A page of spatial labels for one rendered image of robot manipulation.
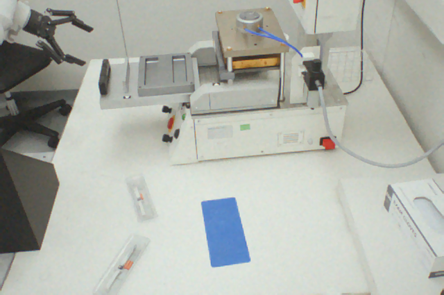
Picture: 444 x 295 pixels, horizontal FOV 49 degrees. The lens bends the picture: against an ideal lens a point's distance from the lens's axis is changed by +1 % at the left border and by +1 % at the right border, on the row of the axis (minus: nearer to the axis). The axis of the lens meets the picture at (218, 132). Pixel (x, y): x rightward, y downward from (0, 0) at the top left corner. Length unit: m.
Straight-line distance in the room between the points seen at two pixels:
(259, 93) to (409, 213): 0.50
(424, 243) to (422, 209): 0.11
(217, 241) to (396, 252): 0.43
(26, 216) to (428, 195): 0.98
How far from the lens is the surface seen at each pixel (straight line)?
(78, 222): 1.40
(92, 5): 3.00
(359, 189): 1.38
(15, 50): 2.99
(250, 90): 1.37
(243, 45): 1.36
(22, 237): 1.34
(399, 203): 1.26
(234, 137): 1.45
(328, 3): 1.30
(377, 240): 1.26
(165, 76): 1.46
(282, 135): 1.47
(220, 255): 1.25
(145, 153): 1.57
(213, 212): 1.35
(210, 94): 1.36
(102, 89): 1.46
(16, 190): 1.22
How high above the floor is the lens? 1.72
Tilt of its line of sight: 37 degrees down
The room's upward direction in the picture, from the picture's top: 3 degrees counter-clockwise
